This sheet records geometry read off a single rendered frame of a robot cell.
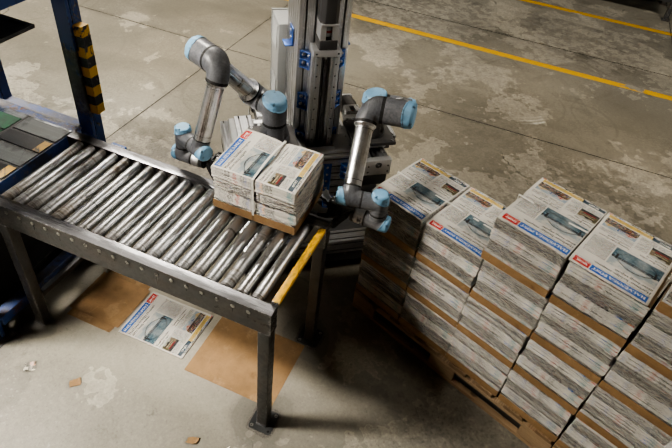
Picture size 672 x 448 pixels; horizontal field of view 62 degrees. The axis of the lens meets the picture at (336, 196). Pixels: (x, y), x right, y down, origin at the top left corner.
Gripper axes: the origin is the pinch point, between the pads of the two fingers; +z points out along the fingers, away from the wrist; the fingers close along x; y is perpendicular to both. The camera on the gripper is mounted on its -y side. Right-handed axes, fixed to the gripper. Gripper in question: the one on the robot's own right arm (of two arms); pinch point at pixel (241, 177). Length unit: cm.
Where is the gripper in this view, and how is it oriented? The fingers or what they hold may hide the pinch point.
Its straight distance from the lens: 258.5
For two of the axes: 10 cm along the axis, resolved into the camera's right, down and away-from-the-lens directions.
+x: 3.8, -5.7, 7.2
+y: 1.0, -7.6, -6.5
